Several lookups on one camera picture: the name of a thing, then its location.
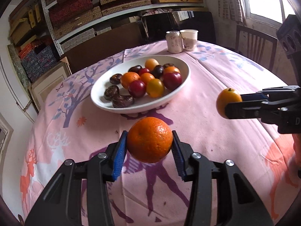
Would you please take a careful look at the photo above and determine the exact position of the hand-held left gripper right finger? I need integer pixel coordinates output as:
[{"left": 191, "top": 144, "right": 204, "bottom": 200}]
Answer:
[{"left": 171, "top": 130, "right": 274, "bottom": 226}]

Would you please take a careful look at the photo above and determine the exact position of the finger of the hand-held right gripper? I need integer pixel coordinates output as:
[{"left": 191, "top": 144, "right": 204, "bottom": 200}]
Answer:
[
  {"left": 224, "top": 100, "right": 290, "bottom": 120},
  {"left": 240, "top": 85, "right": 301, "bottom": 102}
]

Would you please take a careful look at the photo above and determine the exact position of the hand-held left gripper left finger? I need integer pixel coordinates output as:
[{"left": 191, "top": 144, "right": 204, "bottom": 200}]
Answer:
[{"left": 25, "top": 131, "right": 128, "bottom": 226}]

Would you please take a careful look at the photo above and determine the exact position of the small yellow-orange citrus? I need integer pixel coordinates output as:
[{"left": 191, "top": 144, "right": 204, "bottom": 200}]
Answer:
[{"left": 216, "top": 88, "right": 242, "bottom": 119}]

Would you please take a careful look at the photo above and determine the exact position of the large orange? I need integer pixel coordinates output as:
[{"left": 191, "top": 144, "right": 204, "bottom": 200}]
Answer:
[{"left": 127, "top": 117, "right": 174, "bottom": 163}]

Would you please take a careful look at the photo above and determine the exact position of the red apple fruit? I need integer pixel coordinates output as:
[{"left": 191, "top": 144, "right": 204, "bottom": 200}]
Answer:
[{"left": 128, "top": 80, "right": 146, "bottom": 98}]

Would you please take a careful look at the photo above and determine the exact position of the white oval plate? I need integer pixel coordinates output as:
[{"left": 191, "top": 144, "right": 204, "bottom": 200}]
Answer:
[{"left": 90, "top": 55, "right": 191, "bottom": 114}]

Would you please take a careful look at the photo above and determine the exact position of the large red plum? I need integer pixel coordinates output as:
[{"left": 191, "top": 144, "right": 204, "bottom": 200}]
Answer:
[{"left": 163, "top": 72, "right": 182, "bottom": 90}]

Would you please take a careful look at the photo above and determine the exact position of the orange tangerine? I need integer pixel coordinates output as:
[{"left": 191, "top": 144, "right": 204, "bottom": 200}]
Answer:
[
  {"left": 163, "top": 66, "right": 181, "bottom": 75},
  {"left": 120, "top": 72, "right": 140, "bottom": 89},
  {"left": 140, "top": 73, "right": 155, "bottom": 85}
]

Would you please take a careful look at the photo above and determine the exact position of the pale yellow round fruit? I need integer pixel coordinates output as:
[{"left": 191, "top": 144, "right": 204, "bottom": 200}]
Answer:
[{"left": 144, "top": 58, "right": 160, "bottom": 70}]

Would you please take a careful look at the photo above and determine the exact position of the pink printed tablecloth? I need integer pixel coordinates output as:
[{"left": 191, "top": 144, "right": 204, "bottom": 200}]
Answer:
[{"left": 20, "top": 39, "right": 301, "bottom": 226}]

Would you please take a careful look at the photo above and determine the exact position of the wooden slatted chair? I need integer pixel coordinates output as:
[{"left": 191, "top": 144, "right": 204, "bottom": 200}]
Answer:
[{"left": 235, "top": 25, "right": 278, "bottom": 72}]

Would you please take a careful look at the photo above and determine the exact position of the yellow-orange tangerine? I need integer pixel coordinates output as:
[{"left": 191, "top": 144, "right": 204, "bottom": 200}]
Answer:
[{"left": 146, "top": 78, "right": 165, "bottom": 98}]

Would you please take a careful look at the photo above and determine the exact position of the white paper cup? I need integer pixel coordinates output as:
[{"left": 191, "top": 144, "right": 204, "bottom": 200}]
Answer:
[{"left": 180, "top": 29, "right": 198, "bottom": 51}]

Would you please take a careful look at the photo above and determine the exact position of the white drink can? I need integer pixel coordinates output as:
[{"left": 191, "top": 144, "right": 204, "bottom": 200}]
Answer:
[{"left": 166, "top": 31, "right": 183, "bottom": 53}]

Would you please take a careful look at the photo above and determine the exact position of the checked curtain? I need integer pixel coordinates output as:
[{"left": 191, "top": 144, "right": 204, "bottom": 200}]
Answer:
[{"left": 216, "top": 0, "right": 247, "bottom": 26}]

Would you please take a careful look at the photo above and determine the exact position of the brown board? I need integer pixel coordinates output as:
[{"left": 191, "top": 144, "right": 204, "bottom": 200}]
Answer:
[{"left": 60, "top": 24, "right": 144, "bottom": 74}]

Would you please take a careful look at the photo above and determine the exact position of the stack of blue patterned boxes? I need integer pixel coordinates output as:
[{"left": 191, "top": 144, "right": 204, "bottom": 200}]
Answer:
[{"left": 20, "top": 45, "right": 58, "bottom": 83}]

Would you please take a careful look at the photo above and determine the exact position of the green marbled board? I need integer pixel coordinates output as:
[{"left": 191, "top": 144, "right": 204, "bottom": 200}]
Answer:
[{"left": 7, "top": 44, "right": 32, "bottom": 99}]

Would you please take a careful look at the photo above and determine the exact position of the white metal shelf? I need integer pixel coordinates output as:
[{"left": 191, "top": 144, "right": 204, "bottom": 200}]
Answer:
[{"left": 39, "top": 0, "right": 210, "bottom": 57}]

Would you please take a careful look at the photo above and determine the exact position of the pale wooden picture frame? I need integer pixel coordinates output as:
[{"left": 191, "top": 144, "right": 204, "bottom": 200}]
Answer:
[{"left": 28, "top": 56, "right": 72, "bottom": 111}]

